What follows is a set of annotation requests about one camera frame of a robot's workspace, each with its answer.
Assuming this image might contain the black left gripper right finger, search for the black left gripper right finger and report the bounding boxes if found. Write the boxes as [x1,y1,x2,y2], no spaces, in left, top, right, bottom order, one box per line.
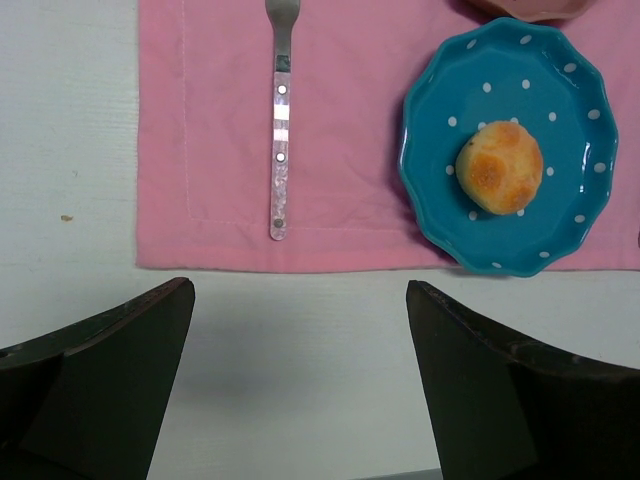
[406,280,639,479]

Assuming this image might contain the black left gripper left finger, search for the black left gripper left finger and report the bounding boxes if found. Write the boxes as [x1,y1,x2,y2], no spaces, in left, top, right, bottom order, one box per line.
[1,277,195,479]

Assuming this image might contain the bread roll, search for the bread roll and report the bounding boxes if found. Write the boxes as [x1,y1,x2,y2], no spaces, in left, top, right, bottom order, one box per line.
[454,121,544,215]

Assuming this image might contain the pink cloth placemat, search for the pink cloth placemat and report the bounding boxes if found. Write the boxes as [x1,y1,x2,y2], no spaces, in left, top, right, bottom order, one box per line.
[136,1,639,273]

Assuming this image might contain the blue polka dot plate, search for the blue polka dot plate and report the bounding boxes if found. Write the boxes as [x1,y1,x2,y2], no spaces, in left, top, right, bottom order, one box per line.
[398,18,618,277]

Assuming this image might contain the pink scalloped plate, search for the pink scalloped plate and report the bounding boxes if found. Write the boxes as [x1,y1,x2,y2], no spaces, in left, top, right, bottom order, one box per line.
[468,0,596,23]

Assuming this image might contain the fork with pink handle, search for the fork with pink handle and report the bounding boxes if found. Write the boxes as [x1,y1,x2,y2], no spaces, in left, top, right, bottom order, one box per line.
[265,0,300,241]

